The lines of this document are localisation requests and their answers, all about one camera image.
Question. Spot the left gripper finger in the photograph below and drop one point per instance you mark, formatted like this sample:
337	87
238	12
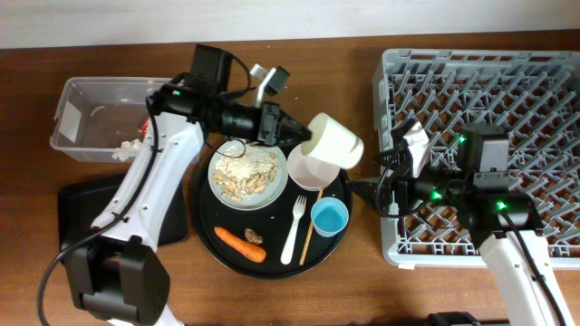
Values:
295	137
286	123

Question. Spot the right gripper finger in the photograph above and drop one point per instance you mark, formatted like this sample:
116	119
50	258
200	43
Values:
398	133
364	189

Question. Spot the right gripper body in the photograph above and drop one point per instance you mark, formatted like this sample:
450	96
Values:
402	177

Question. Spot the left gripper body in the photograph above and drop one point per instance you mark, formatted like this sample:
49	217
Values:
269	109

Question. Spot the cream paper cup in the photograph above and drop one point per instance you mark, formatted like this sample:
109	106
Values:
332	143

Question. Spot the pink bowl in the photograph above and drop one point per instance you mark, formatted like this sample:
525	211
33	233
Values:
309	173

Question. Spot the blue plastic cup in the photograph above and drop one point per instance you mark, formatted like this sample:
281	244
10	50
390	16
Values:
329	216

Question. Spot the grey plate with food scraps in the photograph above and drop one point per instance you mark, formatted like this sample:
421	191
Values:
247	177

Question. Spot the round black tray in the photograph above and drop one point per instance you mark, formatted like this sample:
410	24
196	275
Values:
272	222

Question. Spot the red snack wrapper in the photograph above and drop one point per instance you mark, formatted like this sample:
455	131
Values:
144	126

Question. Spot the white tissue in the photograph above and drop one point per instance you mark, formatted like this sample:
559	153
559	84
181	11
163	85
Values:
127	150

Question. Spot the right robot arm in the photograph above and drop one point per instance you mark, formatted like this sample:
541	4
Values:
504	226

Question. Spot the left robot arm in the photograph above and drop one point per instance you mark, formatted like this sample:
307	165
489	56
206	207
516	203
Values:
113	271

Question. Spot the grey dishwasher rack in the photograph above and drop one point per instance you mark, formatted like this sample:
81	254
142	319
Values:
534	96

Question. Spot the white plastic fork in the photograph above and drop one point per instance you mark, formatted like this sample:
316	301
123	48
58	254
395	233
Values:
297	211

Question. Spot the wooden chopstick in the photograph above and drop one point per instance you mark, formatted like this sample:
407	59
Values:
309	233

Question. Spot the brown food scrap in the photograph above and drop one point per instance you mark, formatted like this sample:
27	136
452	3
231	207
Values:
252	237

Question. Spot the orange carrot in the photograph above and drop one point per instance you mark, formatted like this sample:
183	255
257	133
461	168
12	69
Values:
251	252

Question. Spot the clear plastic bin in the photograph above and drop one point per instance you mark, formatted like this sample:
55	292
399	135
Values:
96	114

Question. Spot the black rectangular tray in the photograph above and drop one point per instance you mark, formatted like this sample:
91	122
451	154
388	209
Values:
80	203

